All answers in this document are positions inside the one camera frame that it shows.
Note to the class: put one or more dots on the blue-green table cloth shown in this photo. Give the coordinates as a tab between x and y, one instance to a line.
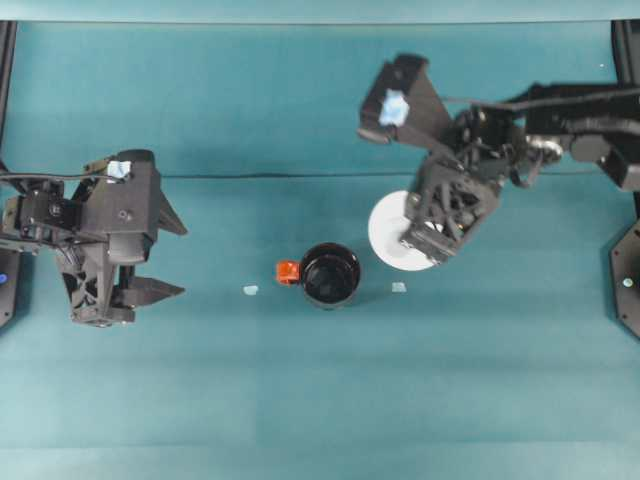
320	375

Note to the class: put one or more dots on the black frame rail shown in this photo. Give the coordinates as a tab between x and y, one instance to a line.
5	90
627	50

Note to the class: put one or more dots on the small white paper scrap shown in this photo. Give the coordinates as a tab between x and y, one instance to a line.
251	290
399	287

